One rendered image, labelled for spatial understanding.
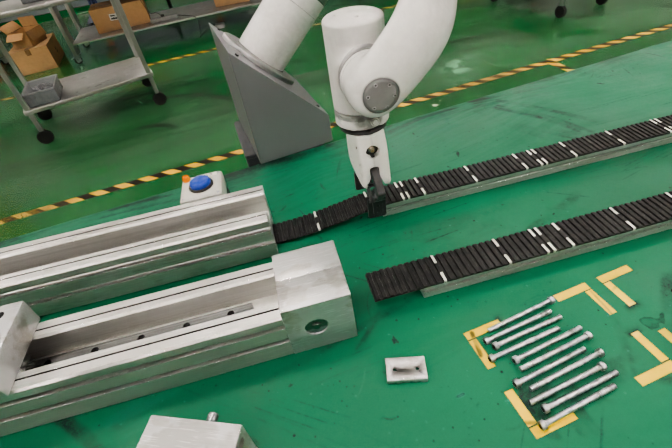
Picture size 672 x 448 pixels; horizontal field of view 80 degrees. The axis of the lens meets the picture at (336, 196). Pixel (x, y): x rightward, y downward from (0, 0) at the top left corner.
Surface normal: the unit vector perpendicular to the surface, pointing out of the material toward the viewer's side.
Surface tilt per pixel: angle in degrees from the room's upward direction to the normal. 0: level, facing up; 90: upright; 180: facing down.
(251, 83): 90
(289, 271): 0
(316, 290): 0
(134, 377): 90
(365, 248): 0
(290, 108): 90
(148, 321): 90
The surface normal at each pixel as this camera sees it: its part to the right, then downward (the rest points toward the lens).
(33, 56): 0.39, 0.52
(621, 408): -0.13, -0.77
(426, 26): 0.40, 0.18
